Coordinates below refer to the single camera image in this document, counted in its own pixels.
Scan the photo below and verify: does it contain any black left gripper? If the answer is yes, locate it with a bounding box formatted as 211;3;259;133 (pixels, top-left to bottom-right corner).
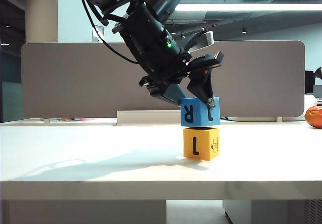
138;50;225;108

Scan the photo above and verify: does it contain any blue letter block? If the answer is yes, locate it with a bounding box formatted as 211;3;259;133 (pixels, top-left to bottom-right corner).
180;96;221;128

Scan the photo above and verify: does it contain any yellow letter block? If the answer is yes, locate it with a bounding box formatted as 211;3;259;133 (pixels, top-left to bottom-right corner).
183;127;221;162

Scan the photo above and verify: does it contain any paper sign on pillar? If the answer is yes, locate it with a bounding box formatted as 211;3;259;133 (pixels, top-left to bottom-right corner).
92;25;105;43

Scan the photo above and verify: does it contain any black computer monitor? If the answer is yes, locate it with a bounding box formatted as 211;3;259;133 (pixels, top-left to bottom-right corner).
305;67;322;95

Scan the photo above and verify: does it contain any white rounded object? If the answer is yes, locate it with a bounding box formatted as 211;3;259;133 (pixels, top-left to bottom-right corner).
303;95;322;121

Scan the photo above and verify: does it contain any grey fabric desk divider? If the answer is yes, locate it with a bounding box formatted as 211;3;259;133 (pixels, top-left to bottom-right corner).
21;40;306;119

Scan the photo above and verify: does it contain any orange fruit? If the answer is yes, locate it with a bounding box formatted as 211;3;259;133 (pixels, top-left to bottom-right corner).
304;106;322;129

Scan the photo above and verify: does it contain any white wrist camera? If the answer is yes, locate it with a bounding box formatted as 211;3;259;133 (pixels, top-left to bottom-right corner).
187;30;215;54

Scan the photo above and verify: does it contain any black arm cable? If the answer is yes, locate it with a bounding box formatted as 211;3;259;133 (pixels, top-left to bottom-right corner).
79;0;140;64

